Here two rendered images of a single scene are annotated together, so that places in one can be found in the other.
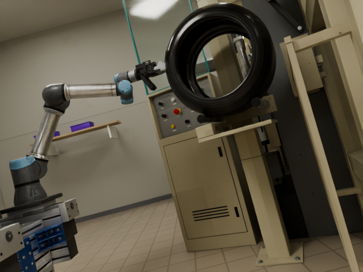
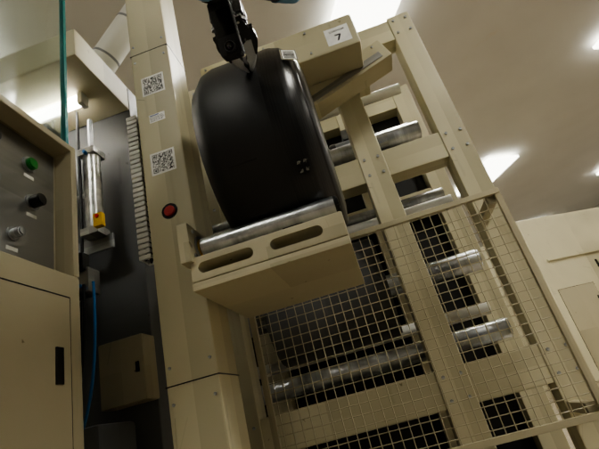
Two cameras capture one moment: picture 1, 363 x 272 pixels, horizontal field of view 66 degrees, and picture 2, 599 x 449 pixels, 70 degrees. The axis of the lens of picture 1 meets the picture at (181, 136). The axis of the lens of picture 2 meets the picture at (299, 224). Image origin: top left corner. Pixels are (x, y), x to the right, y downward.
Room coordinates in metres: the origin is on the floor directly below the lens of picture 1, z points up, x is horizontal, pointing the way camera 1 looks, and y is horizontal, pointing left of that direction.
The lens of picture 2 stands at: (1.75, 0.71, 0.48)
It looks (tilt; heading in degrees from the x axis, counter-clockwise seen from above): 24 degrees up; 254
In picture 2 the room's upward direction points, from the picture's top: 15 degrees counter-clockwise
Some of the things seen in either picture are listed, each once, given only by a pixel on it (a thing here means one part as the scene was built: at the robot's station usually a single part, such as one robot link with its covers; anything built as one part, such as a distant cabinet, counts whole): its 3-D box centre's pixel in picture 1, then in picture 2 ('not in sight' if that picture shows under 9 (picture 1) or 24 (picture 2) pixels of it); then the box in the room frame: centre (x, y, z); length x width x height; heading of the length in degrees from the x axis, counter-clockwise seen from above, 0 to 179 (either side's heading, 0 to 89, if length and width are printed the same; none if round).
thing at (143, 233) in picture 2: not in sight; (143, 185); (1.85, -0.40, 1.19); 0.05 x 0.04 x 0.48; 67
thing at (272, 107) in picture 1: (241, 112); (218, 265); (1.68, -0.39, 0.90); 0.40 x 0.03 x 0.10; 67
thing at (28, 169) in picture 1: (24, 169); not in sight; (1.44, 0.82, 0.88); 0.13 x 0.12 x 0.14; 11
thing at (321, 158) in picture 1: (315, 144); (398, 331); (1.18, -0.53, 0.65); 0.90 x 0.02 x 0.70; 157
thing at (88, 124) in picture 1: (82, 127); not in sight; (4.76, 1.59, 1.60); 0.34 x 0.24 x 0.11; 89
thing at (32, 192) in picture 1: (28, 191); not in sight; (1.43, 0.82, 0.77); 0.15 x 0.15 x 0.10
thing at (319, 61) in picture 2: not in sight; (284, 77); (1.29, -0.54, 1.71); 0.61 x 0.25 x 0.15; 157
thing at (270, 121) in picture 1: (240, 129); (290, 282); (1.52, -0.32, 0.80); 0.37 x 0.36 x 0.02; 67
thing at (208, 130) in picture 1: (214, 130); (271, 253); (1.57, -0.19, 0.83); 0.36 x 0.09 x 0.06; 157
